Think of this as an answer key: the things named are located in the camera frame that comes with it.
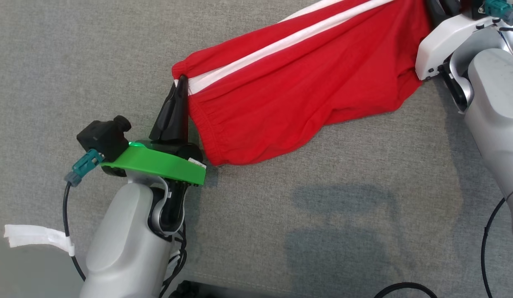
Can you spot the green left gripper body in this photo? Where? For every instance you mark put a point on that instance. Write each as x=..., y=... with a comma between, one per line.
x=157, y=163

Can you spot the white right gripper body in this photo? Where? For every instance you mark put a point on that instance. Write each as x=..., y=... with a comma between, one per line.
x=447, y=39

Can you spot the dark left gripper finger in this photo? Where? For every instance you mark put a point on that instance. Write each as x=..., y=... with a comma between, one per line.
x=183, y=116
x=167, y=120

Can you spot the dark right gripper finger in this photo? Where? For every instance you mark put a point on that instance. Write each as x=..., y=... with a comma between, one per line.
x=437, y=11

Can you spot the red shorts white stripes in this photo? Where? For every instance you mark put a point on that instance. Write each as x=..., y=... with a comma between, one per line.
x=302, y=82

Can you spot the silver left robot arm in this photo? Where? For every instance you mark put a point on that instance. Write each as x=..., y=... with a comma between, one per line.
x=124, y=248

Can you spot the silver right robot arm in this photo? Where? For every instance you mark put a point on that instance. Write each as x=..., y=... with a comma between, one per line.
x=494, y=103

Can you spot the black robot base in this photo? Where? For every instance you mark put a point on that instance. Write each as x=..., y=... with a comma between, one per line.
x=207, y=290

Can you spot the grey fabric sofa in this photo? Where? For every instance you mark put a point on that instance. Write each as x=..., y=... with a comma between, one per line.
x=281, y=227

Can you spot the white tape strip tag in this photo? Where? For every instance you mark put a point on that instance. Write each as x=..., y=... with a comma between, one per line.
x=33, y=236

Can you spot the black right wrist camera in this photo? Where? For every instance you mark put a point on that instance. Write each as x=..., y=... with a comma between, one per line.
x=465, y=6

